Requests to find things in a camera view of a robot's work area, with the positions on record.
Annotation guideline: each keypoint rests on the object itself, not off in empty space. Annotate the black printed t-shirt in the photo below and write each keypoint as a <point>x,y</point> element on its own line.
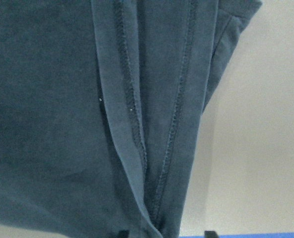
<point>100,106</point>

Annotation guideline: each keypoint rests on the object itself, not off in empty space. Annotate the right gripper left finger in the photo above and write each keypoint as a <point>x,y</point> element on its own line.
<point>123,234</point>

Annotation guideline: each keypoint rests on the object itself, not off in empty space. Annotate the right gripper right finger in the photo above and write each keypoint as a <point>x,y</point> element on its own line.
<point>210,234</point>

